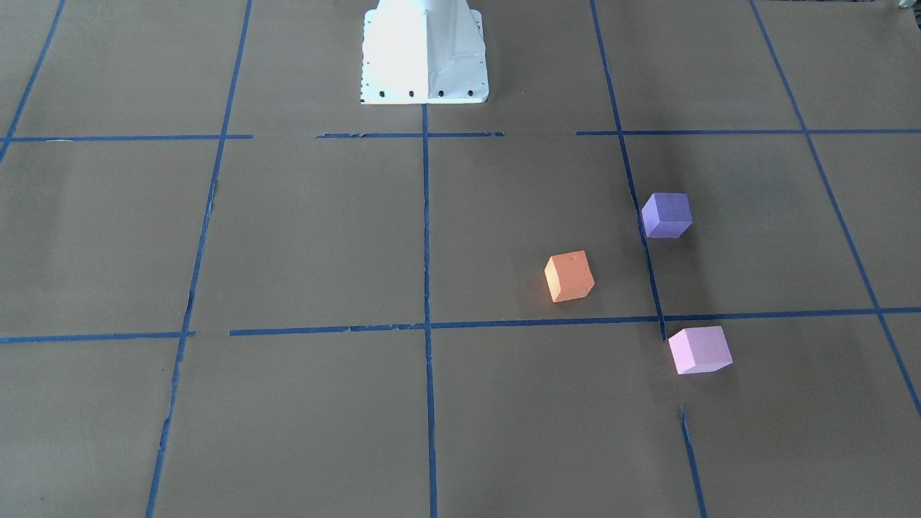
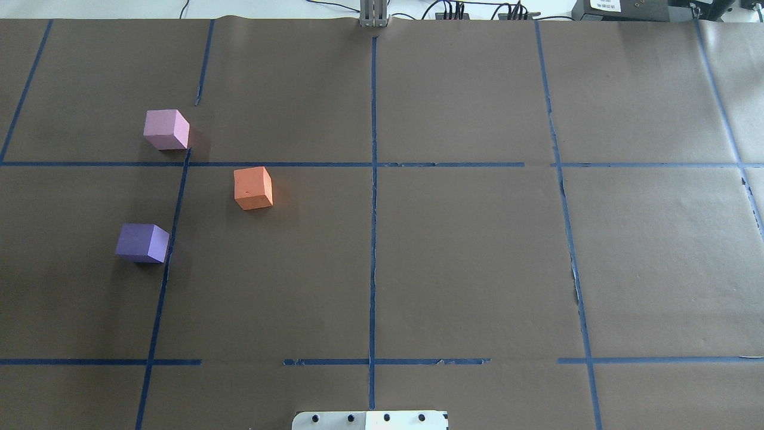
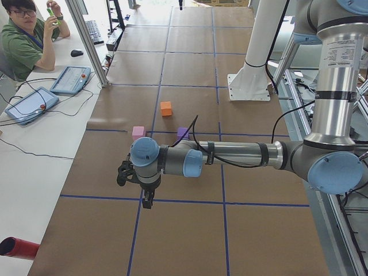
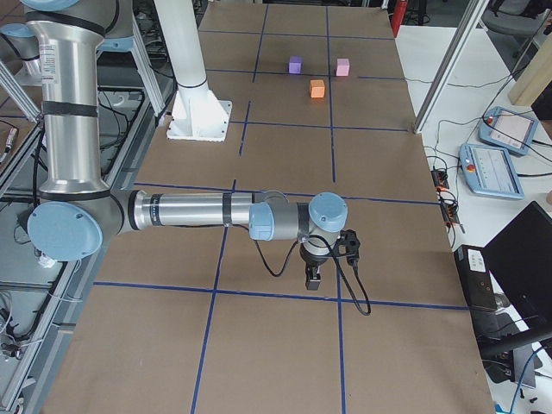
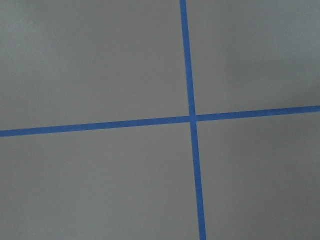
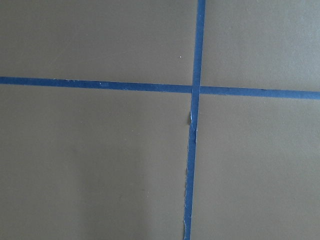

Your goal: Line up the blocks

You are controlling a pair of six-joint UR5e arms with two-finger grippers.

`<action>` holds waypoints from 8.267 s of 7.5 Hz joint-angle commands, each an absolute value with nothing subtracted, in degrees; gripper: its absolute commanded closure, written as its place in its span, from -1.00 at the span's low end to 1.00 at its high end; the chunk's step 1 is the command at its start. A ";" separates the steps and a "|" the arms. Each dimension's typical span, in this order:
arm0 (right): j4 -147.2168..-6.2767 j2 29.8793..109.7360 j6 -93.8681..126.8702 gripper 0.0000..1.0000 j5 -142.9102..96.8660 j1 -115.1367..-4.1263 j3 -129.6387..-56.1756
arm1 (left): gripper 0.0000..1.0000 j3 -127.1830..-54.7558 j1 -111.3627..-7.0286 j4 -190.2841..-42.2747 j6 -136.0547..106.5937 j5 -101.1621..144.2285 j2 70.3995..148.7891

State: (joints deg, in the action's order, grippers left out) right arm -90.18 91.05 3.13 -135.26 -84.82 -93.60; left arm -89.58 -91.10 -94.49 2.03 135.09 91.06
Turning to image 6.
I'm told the brown paper table cover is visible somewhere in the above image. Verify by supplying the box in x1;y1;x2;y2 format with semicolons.
0;0;320;240

